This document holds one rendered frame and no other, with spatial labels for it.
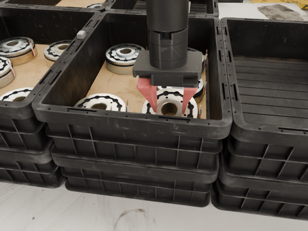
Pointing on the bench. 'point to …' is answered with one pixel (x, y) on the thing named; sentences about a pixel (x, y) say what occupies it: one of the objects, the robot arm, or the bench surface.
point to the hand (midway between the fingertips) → (169, 107)
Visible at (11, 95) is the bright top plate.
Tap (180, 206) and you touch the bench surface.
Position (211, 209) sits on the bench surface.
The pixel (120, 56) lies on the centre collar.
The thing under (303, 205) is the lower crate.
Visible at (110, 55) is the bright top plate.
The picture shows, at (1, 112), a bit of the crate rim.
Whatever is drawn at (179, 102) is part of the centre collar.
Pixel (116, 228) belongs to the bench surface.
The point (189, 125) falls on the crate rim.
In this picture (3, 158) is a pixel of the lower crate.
